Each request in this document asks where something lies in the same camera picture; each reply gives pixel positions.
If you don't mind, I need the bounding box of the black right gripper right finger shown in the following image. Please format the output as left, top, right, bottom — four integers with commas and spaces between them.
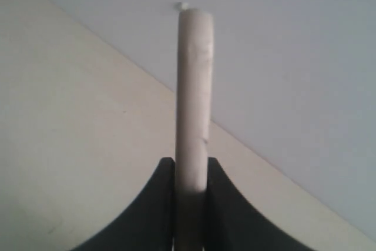
204, 158, 311, 250

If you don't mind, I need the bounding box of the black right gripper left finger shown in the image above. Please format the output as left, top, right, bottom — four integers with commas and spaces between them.
74, 158, 175, 251

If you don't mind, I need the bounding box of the white wooden paint brush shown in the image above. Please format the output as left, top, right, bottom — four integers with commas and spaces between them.
174, 9, 214, 250

